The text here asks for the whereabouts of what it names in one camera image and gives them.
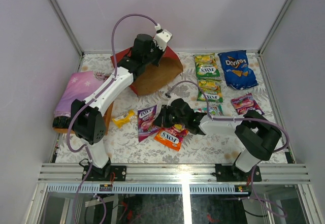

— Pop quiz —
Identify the purple frozen gift bag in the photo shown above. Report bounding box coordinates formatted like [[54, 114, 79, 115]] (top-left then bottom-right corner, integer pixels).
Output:
[[54, 71, 111, 117]]

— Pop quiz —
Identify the red paper bag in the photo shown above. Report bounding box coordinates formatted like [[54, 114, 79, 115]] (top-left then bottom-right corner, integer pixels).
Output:
[[111, 47, 183, 95]]

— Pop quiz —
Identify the purple cable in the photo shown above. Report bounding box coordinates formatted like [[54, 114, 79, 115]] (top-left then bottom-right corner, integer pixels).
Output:
[[165, 80, 290, 218], [66, 13, 160, 224]]

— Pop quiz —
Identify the purple snack packet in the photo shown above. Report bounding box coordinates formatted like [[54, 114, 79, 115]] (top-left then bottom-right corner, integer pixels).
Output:
[[231, 93, 265, 115]]

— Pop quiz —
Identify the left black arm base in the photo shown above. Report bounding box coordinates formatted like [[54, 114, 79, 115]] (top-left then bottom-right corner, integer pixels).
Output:
[[78, 158, 127, 182]]

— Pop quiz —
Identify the aluminium front rail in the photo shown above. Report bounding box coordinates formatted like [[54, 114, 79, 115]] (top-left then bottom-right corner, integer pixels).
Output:
[[38, 164, 311, 194]]

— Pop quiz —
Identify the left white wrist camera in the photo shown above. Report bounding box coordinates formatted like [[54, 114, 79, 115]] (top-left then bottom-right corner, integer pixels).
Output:
[[153, 24, 173, 52]]

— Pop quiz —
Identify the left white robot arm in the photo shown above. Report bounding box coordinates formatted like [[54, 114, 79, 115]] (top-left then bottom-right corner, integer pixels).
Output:
[[68, 29, 172, 181]]

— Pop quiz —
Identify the yellow small snack bar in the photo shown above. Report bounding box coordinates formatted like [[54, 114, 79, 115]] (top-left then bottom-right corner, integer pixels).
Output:
[[112, 110, 135, 128]]

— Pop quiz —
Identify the purple berries candy bag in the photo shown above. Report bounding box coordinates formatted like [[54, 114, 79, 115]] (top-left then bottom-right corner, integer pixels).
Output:
[[138, 105, 160, 142]]

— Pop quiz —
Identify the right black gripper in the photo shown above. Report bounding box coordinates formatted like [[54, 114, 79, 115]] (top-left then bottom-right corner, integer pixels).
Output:
[[152, 105, 187, 128]]

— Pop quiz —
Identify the green candy bag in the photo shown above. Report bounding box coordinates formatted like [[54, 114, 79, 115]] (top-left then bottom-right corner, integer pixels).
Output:
[[194, 53, 220, 79]]

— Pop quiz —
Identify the orange wooden tray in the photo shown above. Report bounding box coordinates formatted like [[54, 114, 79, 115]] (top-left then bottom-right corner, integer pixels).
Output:
[[52, 103, 114, 135]]

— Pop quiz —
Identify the teal mint candy bag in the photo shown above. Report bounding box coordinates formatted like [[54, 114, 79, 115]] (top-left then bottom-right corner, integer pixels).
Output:
[[194, 105, 224, 116]]

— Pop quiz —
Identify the floral table cloth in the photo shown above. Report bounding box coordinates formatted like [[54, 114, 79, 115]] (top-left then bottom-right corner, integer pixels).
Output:
[[54, 52, 289, 164]]

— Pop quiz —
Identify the blue chips bag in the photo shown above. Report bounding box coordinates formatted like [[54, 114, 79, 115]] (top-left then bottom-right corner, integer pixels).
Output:
[[218, 50, 258, 90]]

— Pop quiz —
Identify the orange fruit candy bag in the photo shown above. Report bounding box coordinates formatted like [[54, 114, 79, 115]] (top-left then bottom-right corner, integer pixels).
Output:
[[154, 124, 188, 151]]

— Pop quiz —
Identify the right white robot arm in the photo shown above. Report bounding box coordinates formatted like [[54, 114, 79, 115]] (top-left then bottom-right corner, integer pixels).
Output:
[[153, 99, 282, 181]]

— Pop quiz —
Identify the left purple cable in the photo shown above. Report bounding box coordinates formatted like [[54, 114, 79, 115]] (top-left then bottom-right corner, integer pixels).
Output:
[[66, 13, 160, 224]]

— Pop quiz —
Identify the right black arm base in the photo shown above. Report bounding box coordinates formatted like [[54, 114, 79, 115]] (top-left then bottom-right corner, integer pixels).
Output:
[[210, 164, 262, 182]]

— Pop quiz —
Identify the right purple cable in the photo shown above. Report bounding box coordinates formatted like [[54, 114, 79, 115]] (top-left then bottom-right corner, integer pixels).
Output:
[[165, 80, 290, 218]]

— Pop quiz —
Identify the green yellow snack packet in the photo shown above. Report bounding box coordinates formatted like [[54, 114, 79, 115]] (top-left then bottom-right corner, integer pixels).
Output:
[[197, 78, 223, 103]]

